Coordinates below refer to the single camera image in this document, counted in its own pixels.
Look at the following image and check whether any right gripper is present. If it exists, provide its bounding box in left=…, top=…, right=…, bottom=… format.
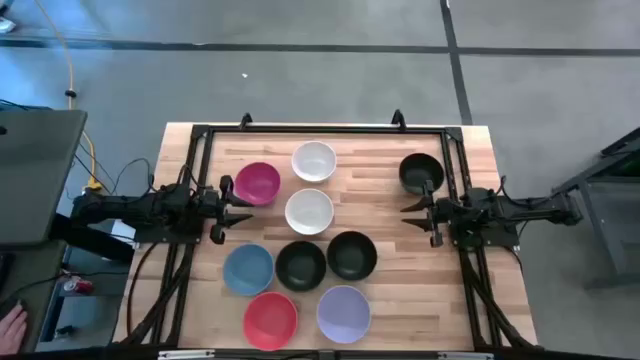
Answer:
left=399, top=179, right=464, bottom=249

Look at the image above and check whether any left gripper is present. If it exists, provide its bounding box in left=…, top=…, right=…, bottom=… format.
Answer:
left=198, top=174, right=255, bottom=246

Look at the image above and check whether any magenta bowl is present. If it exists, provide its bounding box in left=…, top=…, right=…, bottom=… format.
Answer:
left=233, top=161, right=282, bottom=207

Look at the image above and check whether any black bowl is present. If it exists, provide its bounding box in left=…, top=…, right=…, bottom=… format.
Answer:
left=274, top=240, right=328, bottom=293
left=398, top=152, right=446, bottom=196
left=326, top=230, right=379, bottom=282

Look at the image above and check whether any blue bowl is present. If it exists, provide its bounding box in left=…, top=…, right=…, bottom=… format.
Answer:
left=222, top=243, right=276, bottom=297

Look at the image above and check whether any white bowl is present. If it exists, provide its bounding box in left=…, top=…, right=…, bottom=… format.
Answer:
left=291, top=140, right=338, bottom=183
left=284, top=188, right=335, bottom=236

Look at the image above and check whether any red bowl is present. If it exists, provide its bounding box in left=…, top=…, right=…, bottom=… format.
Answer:
left=242, top=291, right=299, bottom=352

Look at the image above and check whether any lavender bowl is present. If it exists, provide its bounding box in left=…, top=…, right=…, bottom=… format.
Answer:
left=315, top=284, right=372, bottom=345

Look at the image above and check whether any white box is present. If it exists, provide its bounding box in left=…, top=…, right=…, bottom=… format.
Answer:
left=110, top=221, right=137, bottom=247

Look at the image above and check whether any black floor tape strip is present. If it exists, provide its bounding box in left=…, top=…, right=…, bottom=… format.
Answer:
left=438, top=0, right=474, bottom=126
left=0, top=38, right=640, bottom=57

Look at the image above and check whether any red can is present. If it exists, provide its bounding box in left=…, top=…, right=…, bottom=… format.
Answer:
left=63, top=278, right=95, bottom=295

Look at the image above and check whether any grey metal cart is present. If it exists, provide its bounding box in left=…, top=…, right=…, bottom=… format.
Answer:
left=552, top=127, right=640, bottom=291

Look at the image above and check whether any grey computer monitor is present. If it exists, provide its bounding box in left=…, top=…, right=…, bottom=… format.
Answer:
left=0, top=109, right=89, bottom=246

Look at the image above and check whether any dark desk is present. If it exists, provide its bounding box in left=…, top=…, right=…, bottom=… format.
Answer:
left=0, top=239, right=69, bottom=354

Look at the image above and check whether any person's hand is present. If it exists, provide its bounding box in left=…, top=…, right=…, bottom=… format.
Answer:
left=0, top=304, right=29, bottom=354

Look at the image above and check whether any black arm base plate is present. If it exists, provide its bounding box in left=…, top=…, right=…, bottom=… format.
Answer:
left=133, top=219, right=204, bottom=245
left=452, top=219, right=521, bottom=249

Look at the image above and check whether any black cable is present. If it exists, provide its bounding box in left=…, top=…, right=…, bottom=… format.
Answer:
left=125, top=242, right=159, bottom=336
left=72, top=142, right=154, bottom=199

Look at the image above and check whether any black aluminium table frame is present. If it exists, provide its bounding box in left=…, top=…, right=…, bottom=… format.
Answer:
left=119, top=123, right=539, bottom=351

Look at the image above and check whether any silver metal bracket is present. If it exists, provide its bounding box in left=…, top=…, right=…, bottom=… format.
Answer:
left=437, top=351, right=495, bottom=360
left=157, top=349, right=216, bottom=360

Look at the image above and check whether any yellow cable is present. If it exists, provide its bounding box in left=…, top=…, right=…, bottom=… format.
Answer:
left=33, top=0, right=104, bottom=194

